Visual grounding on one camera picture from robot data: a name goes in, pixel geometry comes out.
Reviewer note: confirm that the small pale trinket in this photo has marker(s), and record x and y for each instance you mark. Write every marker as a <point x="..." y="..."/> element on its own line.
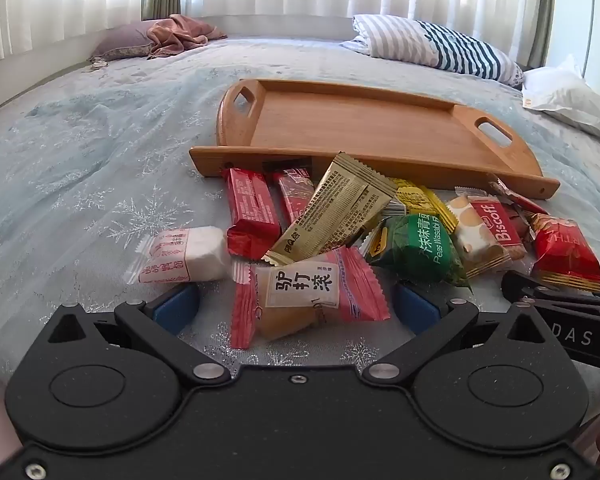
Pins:
<point x="97" y="63"/>

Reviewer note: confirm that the green pea snack packet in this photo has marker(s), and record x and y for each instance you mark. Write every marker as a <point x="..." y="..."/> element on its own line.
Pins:
<point x="420" y="252"/>

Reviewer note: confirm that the round cracker packet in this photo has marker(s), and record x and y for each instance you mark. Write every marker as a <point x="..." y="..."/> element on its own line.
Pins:
<point x="472" y="240"/>

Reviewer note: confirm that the purple pillow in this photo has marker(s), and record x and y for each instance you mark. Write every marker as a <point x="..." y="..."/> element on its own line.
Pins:
<point x="122" y="40"/>

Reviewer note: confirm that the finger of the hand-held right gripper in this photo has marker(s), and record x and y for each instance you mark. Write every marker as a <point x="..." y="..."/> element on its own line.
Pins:
<point x="525" y="287"/>

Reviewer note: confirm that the pink packet with tan cake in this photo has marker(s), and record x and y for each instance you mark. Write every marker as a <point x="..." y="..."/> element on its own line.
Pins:
<point x="300" y="305"/>

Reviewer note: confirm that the large red bar packet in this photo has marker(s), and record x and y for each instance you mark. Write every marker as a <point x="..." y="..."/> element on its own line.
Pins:
<point x="250" y="205"/>

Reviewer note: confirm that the small yellow black packet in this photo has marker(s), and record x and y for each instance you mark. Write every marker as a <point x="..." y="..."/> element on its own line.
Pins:
<point x="377" y="245"/>

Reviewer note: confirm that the white plastic bag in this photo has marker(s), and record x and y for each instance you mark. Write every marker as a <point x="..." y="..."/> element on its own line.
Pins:
<point x="570" y="95"/>

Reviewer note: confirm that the red packet with gold stripes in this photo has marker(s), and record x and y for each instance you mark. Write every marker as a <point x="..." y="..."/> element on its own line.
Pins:
<point x="562" y="255"/>

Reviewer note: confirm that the yellow snack packet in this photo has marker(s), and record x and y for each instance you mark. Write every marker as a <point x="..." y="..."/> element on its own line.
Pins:
<point x="420" y="199"/>

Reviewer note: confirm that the white packet with red print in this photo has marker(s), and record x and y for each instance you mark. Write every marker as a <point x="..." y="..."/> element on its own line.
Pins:
<point x="200" y="252"/>

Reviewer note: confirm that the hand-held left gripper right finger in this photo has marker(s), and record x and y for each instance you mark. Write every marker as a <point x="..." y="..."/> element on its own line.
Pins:
<point x="415" y="308"/>

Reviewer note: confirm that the pink brown crumpled cloth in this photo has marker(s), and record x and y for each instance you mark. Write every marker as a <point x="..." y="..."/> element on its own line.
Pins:
<point x="180" y="35"/>

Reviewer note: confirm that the light blue snowflake cloth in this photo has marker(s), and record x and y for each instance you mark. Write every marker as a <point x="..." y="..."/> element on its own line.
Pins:
<point x="105" y="160"/>

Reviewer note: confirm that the striped folded duvet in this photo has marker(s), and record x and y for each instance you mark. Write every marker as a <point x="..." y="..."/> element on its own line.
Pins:
<point x="430" y="42"/>

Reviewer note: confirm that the gold foil snack packet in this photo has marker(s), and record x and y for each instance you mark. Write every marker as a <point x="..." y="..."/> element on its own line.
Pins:
<point x="330" y="215"/>

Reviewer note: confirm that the small red bar packet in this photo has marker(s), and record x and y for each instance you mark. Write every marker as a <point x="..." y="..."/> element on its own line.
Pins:
<point x="292" y="195"/>

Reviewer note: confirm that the red and white slim packet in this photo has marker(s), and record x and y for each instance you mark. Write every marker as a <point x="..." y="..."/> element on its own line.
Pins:
<point x="520" y="201"/>

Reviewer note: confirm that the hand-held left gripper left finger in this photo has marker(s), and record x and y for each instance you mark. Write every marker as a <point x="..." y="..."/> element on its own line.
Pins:
<point x="177" y="306"/>

